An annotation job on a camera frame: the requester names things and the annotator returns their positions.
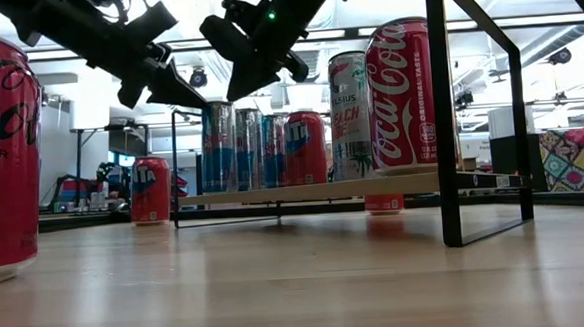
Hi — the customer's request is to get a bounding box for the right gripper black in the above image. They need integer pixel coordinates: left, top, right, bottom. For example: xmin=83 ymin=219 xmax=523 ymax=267
xmin=197 ymin=0 xmax=350 ymax=104

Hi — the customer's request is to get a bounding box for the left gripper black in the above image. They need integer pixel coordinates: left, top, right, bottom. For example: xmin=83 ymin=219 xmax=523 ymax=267
xmin=37 ymin=0 xmax=209 ymax=117

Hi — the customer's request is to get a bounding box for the red Fanta can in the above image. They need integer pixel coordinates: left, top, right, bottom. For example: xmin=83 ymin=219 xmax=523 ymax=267
xmin=127 ymin=155 xmax=175 ymax=228
xmin=363 ymin=193 xmax=406 ymax=218
xmin=282 ymin=109 xmax=330 ymax=188

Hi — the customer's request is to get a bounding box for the tall white palm print can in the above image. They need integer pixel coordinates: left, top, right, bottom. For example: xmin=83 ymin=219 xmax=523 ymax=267
xmin=326 ymin=49 xmax=375 ymax=182

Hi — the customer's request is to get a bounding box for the red Coca-Cola zero sugar can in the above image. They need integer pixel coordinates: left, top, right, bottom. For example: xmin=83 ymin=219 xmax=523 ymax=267
xmin=0 ymin=22 xmax=54 ymax=288

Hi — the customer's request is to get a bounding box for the black background table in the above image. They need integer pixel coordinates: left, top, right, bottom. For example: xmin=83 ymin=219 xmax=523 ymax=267
xmin=68 ymin=121 xmax=154 ymax=216

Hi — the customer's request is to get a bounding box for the white background cabinet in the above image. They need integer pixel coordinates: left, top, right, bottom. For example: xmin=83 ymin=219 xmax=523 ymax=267
xmin=487 ymin=105 xmax=522 ymax=139

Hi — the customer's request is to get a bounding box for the black floor cabinet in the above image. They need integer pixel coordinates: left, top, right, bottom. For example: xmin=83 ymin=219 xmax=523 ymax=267
xmin=489 ymin=133 xmax=545 ymax=194

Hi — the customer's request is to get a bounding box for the colourful patchwork quilt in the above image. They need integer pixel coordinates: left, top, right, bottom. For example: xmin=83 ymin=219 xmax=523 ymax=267
xmin=537 ymin=125 xmax=584 ymax=195

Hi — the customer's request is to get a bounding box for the black ceiling camera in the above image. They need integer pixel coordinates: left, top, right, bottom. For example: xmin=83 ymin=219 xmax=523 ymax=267
xmin=545 ymin=47 xmax=573 ymax=67
xmin=188 ymin=67 xmax=209 ymax=90
xmin=453 ymin=89 xmax=475 ymax=110

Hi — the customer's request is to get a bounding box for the black aluminium rig frame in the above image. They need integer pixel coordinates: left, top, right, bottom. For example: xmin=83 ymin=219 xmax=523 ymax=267
xmin=37 ymin=185 xmax=584 ymax=237

